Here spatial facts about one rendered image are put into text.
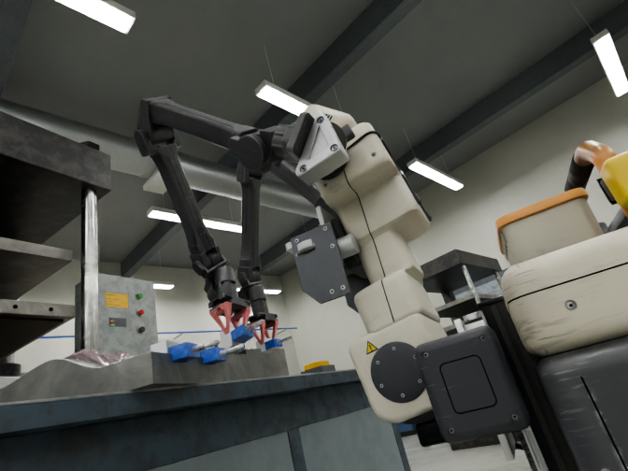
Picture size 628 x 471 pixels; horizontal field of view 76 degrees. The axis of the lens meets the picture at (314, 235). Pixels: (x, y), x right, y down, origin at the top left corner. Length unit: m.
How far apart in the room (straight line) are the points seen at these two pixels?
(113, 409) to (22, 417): 0.13
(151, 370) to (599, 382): 0.65
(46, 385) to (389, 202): 0.75
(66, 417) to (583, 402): 0.69
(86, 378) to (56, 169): 1.23
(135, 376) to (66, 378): 0.15
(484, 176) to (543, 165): 0.97
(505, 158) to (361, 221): 7.15
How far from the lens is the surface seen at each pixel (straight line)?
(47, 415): 0.73
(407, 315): 0.77
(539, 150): 7.81
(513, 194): 7.73
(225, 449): 0.98
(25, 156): 1.92
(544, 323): 0.59
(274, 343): 1.37
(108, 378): 0.83
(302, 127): 0.79
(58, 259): 1.92
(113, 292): 2.01
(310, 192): 1.27
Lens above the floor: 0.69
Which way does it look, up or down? 24 degrees up
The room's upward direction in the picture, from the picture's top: 15 degrees counter-clockwise
